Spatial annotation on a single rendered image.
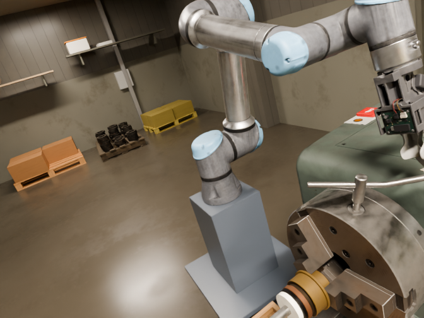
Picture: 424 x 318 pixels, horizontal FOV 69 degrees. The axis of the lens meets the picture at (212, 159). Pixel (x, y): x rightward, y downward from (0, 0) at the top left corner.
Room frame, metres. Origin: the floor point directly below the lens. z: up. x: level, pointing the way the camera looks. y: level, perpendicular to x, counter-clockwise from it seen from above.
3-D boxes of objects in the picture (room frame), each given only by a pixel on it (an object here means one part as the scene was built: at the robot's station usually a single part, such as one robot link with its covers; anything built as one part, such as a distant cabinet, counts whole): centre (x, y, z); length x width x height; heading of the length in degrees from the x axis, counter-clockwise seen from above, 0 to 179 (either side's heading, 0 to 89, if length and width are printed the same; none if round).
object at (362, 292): (0.46, -0.22, 1.08); 0.12 x 0.11 x 0.05; 26
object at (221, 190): (1.02, 0.00, 1.15); 0.15 x 0.15 x 0.10
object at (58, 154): (6.25, 3.24, 0.24); 1.34 x 0.94 x 0.48; 111
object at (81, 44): (7.07, 1.98, 2.18); 0.44 x 0.36 x 0.25; 111
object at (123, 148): (6.56, 1.83, 0.24); 1.36 x 0.96 x 0.49; 21
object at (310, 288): (0.51, -0.11, 1.08); 0.09 x 0.09 x 0.09; 26
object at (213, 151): (1.02, -0.01, 1.27); 0.13 x 0.12 x 0.14; 116
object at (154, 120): (7.28, 0.69, 0.20); 1.17 x 0.85 x 0.41; 111
